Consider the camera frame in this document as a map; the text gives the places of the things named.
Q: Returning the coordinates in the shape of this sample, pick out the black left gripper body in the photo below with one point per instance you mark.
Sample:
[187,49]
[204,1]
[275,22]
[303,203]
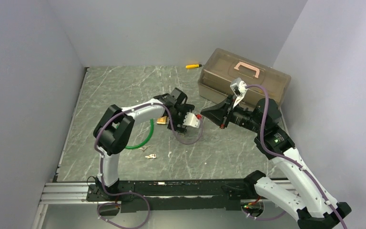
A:
[178,117]

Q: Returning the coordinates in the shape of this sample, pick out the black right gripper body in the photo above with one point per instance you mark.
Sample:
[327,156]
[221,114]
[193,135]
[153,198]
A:
[242,117]

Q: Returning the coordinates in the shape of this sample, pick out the brass padlock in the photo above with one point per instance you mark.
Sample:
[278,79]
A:
[162,120]

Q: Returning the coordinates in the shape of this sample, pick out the small silver key pair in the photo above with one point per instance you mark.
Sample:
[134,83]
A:
[144,148]

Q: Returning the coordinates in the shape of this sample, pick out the silver key bunch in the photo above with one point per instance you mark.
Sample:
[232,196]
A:
[151,156]

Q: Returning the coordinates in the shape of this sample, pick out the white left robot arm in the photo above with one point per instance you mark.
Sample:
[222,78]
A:
[112,133]

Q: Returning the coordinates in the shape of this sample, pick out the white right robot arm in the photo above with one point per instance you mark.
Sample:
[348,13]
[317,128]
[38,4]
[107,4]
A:
[312,207]

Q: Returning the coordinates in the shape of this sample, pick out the translucent brown toolbox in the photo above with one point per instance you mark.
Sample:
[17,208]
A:
[223,67]

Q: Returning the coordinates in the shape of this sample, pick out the yellow screwdriver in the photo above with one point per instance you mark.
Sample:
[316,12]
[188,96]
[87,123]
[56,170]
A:
[193,66]

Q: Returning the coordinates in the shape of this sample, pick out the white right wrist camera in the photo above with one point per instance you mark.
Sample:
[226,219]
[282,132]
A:
[238,87]

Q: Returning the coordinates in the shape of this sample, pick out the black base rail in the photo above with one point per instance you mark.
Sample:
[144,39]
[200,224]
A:
[228,194]

